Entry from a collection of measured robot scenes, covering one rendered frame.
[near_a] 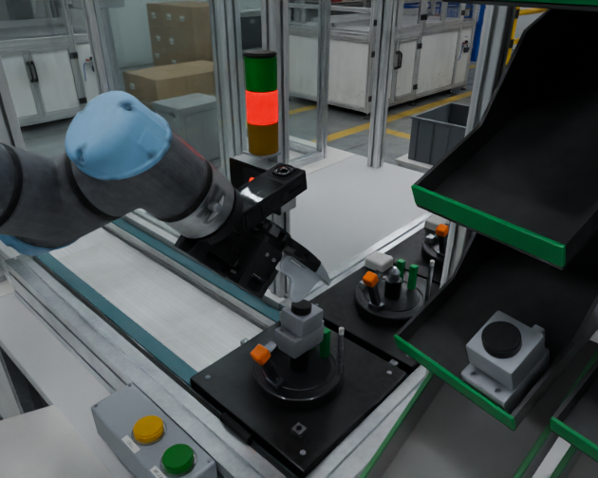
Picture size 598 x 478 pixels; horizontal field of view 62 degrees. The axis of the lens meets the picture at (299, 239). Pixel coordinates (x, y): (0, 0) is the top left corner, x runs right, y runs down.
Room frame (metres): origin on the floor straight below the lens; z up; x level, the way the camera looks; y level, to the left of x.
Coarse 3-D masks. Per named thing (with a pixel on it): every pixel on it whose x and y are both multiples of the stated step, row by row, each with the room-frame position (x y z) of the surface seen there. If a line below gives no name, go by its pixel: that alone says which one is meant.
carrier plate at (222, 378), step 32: (352, 352) 0.63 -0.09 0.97; (192, 384) 0.57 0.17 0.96; (224, 384) 0.56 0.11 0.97; (352, 384) 0.56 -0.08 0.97; (384, 384) 0.56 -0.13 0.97; (256, 416) 0.50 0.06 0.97; (288, 416) 0.50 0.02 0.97; (320, 416) 0.50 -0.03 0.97; (352, 416) 0.50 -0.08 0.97; (288, 448) 0.44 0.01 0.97; (320, 448) 0.44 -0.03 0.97
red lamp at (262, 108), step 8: (248, 96) 0.78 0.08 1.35; (256, 96) 0.77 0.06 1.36; (264, 96) 0.77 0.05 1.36; (272, 96) 0.78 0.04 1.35; (248, 104) 0.78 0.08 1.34; (256, 104) 0.77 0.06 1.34; (264, 104) 0.77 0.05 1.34; (272, 104) 0.78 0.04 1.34; (248, 112) 0.78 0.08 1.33; (256, 112) 0.77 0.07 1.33; (264, 112) 0.77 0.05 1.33; (272, 112) 0.78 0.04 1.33; (248, 120) 0.78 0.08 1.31; (256, 120) 0.77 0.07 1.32; (264, 120) 0.77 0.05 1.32; (272, 120) 0.78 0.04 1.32
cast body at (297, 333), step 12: (288, 312) 0.57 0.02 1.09; (300, 312) 0.57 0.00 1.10; (312, 312) 0.57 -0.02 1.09; (288, 324) 0.57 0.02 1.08; (300, 324) 0.55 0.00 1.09; (312, 324) 0.57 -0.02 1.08; (276, 336) 0.57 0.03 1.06; (288, 336) 0.55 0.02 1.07; (300, 336) 0.55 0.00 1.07; (312, 336) 0.57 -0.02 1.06; (288, 348) 0.55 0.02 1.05; (300, 348) 0.55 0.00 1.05
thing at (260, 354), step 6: (270, 342) 0.54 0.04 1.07; (258, 348) 0.52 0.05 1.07; (264, 348) 0.52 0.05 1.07; (270, 348) 0.53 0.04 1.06; (276, 348) 0.53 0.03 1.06; (252, 354) 0.52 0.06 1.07; (258, 354) 0.51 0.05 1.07; (264, 354) 0.51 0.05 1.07; (270, 354) 0.52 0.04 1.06; (258, 360) 0.51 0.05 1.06; (264, 360) 0.51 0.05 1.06; (270, 360) 0.52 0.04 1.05; (264, 366) 0.52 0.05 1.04; (270, 366) 0.52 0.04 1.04; (270, 372) 0.52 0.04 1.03; (276, 372) 0.53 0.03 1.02; (270, 378) 0.53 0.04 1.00; (276, 378) 0.53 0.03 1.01
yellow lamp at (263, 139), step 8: (248, 128) 0.78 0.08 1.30; (256, 128) 0.77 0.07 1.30; (264, 128) 0.77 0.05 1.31; (272, 128) 0.78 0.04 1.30; (248, 136) 0.79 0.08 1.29; (256, 136) 0.77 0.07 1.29; (264, 136) 0.77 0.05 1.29; (272, 136) 0.78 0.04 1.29; (256, 144) 0.77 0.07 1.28; (264, 144) 0.77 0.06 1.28; (272, 144) 0.77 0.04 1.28; (256, 152) 0.77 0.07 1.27; (264, 152) 0.77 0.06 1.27; (272, 152) 0.77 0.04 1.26
